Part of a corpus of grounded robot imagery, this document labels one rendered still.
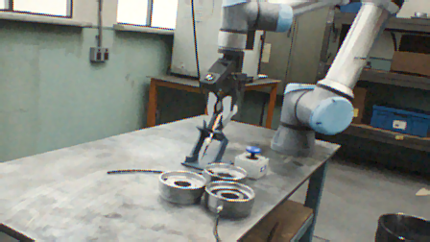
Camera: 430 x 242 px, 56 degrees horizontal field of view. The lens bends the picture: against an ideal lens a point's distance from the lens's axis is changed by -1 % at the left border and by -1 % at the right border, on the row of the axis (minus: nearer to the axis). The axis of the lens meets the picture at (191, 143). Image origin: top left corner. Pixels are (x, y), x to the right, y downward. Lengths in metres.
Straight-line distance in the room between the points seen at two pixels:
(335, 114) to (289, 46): 3.56
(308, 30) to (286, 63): 0.43
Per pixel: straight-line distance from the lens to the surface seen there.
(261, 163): 1.07
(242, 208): 0.82
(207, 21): 3.24
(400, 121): 4.33
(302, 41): 4.72
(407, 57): 4.26
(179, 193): 0.84
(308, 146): 1.37
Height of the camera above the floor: 1.15
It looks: 15 degrees down
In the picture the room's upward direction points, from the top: 7 degrees clockwise
